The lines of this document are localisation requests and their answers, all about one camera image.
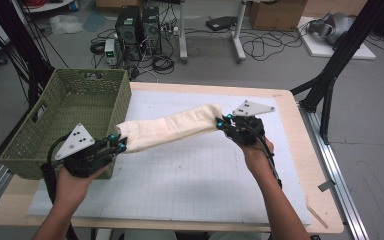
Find small white power supply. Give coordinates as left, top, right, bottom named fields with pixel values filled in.
left=104, top=38, right=118, bottom=66

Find brown cardboard box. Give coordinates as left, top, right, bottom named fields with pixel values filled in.
left=249, top=0, right=308, bottom=32

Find person's right hand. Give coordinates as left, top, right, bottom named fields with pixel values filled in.
left=239, top=136, right=276, bottom=179

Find tangled black floor cables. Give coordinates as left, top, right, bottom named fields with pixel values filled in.
left=239, top=29, right=303, bottom=62

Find grey headset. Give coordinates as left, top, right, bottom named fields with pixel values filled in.
left=307, top=12, right=355, bottom=46

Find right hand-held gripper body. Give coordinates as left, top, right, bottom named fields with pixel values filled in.
left=224, top=99, right=276, bottom=147

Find coiled black cable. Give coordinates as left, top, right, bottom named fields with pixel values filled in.
left=151, top=54, right=176, bottom=75

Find large black computer tower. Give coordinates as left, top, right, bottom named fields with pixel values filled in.
left=114, top=5, right=144, bottom=62

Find slim black computer tower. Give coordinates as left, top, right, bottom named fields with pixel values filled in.
left=142, top=6, right=163, bottom=56

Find grey tape piece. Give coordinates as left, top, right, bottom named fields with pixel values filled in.
left=317, top=180, right=336, bottom=193

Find black metal frame stand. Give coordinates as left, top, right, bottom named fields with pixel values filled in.
left=0, top=0, right=56, bottom=111
left=290, top=0, right=384, bottom=145

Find person's left hand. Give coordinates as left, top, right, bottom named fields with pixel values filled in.
left=53, top=164, right=109, bottom=214

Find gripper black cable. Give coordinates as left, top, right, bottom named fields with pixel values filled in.
left=246, top=124, right=283, bottom=190
left=40, top=134, right=79, bottom=240

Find flat black device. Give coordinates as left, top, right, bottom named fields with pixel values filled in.
left=205, top=15, right=238, bottom=32

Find white floor board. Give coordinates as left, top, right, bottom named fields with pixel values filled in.
left=298, top=16, right=377, bottom=61

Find white desk leg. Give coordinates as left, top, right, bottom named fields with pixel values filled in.
left=178, top=0, right=189, bottom=64
left=231, top=0, right=248, bottom=63

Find clear plastic bag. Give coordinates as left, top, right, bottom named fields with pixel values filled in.
left=49, top=14, right=85, bottom=36

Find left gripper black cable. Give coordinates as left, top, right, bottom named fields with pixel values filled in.
left=40, top=134, right=79, bottom=240

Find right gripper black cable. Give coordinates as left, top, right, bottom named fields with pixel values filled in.
left=246, top=124, right=283, bottom=190

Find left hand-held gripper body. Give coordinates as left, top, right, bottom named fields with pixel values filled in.
left=54, top=123, right=114, bottom=179

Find green woven basket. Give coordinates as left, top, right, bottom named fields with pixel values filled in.
left=0, top=68, right=133, bottom=181

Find thin wooden stick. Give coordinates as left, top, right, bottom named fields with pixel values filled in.
left=306, top=204, right=330, bottom=230

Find white grid mat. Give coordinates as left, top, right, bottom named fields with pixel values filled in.
left=26, top=89, right=311, bottom=225

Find cream printed cloth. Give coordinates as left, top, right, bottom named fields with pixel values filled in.
left=115, top=103, right=224, bottom=154

